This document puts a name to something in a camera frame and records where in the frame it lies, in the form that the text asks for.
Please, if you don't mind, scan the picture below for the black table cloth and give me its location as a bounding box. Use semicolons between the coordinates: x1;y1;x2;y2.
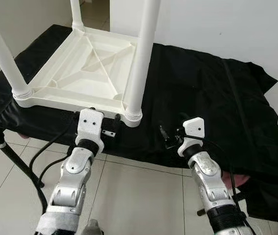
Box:
0;23;278;222

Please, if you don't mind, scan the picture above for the grey left robot foot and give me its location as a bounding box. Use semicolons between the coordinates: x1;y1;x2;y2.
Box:
82;219;104;235

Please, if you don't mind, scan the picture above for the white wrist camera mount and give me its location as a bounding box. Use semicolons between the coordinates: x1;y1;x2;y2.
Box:
75;109;104;153
178;117;206;157

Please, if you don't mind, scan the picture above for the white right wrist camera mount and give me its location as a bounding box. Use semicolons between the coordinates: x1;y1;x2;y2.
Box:
178;117;206;157

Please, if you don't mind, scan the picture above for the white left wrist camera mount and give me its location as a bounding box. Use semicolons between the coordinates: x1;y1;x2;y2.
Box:
75;109;104;153

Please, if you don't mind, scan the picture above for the white plastic children table top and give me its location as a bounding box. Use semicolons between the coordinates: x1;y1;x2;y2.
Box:
14;25;152;128

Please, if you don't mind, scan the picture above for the pink cloth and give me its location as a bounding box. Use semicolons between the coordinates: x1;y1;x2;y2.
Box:
222;171;251;189

